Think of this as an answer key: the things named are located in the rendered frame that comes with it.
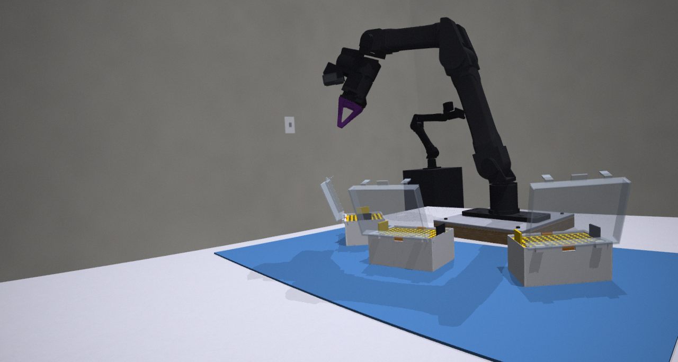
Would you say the blue bench mat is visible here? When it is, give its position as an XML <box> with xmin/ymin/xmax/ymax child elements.
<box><xmin>214</xmin><ymin>227</ymin><xmax>678</xmax><ymax>362</ymax></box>

